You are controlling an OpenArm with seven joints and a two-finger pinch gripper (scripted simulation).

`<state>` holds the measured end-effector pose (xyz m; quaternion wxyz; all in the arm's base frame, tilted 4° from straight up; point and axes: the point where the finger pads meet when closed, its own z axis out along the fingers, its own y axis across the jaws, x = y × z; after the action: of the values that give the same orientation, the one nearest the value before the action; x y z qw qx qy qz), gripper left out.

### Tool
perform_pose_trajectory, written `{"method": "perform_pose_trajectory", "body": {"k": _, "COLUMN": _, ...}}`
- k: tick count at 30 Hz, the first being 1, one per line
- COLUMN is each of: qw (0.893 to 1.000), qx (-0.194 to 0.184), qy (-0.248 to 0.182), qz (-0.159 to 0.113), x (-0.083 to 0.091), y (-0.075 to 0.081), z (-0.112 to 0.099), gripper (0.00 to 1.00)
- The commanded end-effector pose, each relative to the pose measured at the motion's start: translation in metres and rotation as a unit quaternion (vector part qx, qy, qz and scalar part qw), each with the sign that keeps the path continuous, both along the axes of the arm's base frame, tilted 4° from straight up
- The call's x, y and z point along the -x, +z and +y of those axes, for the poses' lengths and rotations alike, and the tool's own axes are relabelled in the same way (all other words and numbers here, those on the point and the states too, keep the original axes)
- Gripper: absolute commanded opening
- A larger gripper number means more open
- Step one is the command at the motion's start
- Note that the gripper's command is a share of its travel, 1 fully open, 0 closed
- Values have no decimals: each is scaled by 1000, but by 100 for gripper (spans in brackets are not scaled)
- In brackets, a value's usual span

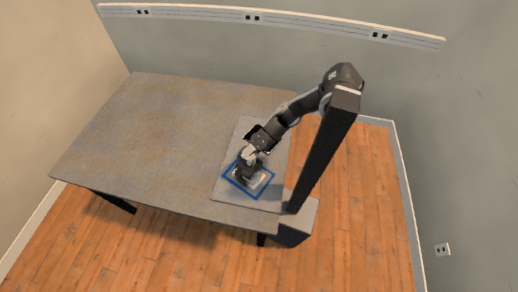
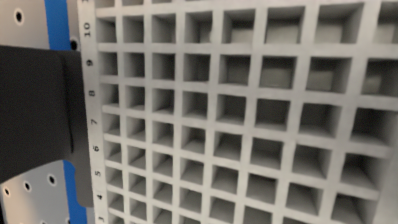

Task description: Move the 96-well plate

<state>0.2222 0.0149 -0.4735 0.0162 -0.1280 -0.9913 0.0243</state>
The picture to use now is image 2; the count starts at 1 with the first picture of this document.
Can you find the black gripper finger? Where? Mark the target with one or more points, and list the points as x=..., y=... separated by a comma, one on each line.
x=43, y=114

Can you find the blue tape rectangle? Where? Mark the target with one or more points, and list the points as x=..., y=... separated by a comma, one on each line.
x=59, y=39

